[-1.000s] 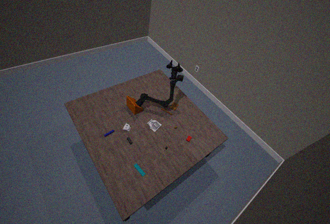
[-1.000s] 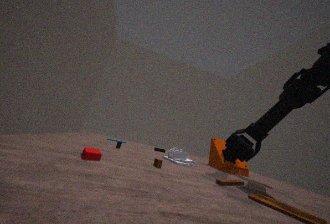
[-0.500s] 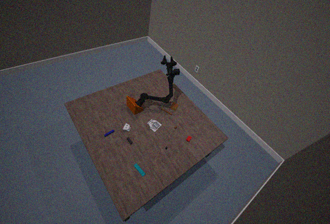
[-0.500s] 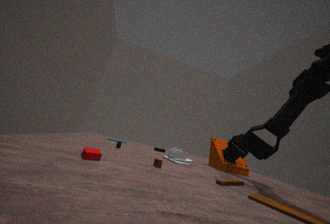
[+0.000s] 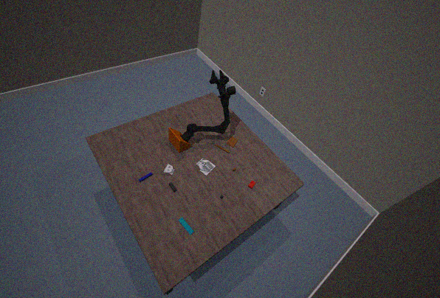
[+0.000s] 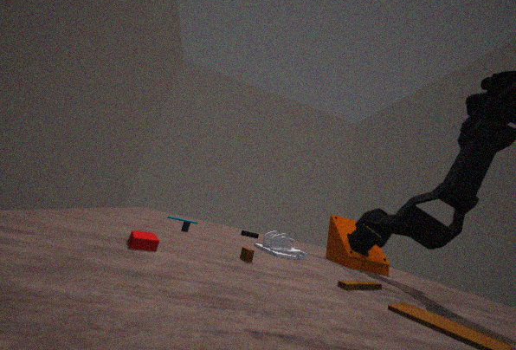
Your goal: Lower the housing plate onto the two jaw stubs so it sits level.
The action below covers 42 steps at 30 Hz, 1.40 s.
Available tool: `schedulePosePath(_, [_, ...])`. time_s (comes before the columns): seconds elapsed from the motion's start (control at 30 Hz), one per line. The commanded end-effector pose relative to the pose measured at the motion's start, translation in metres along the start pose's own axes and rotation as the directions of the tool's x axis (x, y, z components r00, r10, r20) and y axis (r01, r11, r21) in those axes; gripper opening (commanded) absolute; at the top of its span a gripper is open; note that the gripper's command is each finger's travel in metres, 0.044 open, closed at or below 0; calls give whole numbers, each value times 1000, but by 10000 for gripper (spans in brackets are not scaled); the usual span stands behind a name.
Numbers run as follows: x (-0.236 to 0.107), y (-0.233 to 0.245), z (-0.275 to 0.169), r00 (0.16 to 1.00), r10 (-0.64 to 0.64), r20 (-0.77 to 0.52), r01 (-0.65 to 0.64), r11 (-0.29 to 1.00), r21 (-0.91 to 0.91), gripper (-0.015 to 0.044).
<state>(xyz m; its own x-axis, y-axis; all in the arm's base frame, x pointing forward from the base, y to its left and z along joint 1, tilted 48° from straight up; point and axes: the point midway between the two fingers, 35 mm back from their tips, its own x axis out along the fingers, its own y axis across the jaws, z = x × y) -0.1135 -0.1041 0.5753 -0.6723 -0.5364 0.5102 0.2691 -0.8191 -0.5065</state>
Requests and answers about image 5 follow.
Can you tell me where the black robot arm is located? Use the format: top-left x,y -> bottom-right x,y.
180,77 -> 236,142

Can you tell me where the teal flat bar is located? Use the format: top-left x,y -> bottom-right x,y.
178,218 -> 194,235

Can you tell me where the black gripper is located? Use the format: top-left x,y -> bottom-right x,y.
209,70 -> 227,89

